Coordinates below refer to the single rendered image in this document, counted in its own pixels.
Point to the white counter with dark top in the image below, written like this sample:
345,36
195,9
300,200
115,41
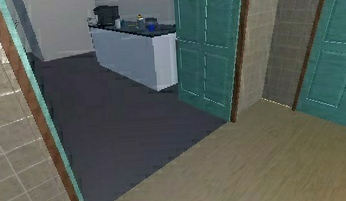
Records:
134,54

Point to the teal panelled room door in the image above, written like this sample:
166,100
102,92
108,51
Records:
335,61
208,49

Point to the grey bottle with yellow cap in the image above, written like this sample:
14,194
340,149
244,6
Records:
140,22

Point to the white cup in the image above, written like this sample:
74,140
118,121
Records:
118,23

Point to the black coffee machine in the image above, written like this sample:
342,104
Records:
106,15

